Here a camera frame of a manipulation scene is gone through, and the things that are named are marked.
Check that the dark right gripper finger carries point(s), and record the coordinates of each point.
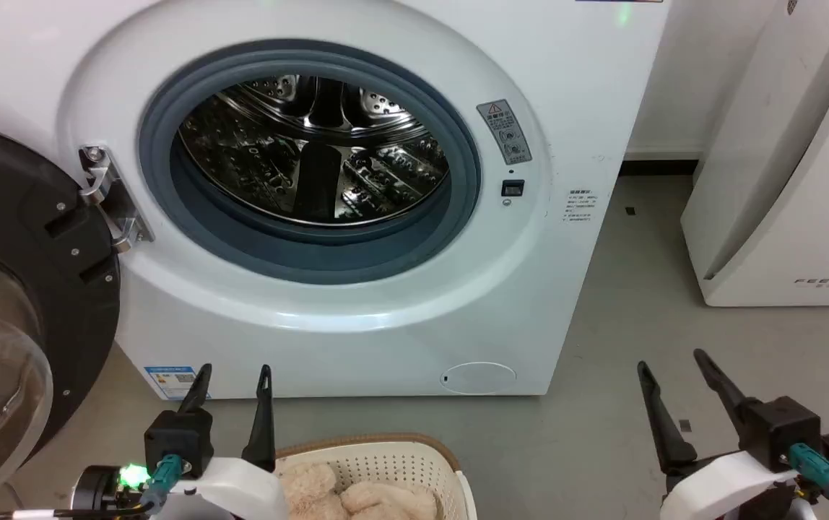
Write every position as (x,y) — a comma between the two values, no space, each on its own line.
(663,426)
(721,383)

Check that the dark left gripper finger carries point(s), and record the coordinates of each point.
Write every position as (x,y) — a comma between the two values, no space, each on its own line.
(198,393)
(263,426)

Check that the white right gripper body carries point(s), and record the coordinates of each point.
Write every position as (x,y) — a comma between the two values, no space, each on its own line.
(718,491)

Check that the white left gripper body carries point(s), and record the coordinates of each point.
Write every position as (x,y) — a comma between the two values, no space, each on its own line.
(234,491)

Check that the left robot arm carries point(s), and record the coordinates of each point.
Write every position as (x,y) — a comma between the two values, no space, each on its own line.
(93,491)

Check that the beige plush teddy bear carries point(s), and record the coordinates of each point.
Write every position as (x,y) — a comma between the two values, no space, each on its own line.
(378,500)

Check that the black washer door with glass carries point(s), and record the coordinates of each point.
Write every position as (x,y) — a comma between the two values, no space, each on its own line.
(61,289)

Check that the stainless steel washing machine drum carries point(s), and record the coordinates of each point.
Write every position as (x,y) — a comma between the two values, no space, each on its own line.
(378,173)

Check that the blue energy label sticker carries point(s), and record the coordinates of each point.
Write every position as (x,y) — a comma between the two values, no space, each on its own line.
(165,381)

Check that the white perforated laundry basket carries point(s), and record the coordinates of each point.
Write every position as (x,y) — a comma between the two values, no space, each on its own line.
(400,462)

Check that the white front-load washing machine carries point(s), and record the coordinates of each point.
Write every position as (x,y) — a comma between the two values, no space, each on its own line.
(385,339)

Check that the grey rubber door gasket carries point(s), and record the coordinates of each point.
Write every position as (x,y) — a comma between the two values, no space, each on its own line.
(313,253)

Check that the oval white filter cover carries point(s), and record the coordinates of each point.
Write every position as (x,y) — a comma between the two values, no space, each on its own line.
(478,378)

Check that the metal door hinge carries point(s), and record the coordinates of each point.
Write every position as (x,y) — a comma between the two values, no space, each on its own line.
(117,209)

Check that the white air purifier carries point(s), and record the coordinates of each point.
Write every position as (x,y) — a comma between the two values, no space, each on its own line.
(797,180)

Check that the small printed text sticker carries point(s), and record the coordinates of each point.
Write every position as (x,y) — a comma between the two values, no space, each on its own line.
(580,206)

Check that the black door latch slot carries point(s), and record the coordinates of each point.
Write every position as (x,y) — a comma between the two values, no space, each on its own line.
(513,188)

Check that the grey warning sticker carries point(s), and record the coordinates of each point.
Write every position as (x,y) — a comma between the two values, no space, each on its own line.
(505,132)

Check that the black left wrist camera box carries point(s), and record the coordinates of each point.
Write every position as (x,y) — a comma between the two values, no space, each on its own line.
(180,437)

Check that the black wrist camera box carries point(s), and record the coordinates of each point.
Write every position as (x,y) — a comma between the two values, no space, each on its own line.
(180,437)
(779,430)

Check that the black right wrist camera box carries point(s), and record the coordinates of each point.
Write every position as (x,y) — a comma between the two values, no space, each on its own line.
(779,430)

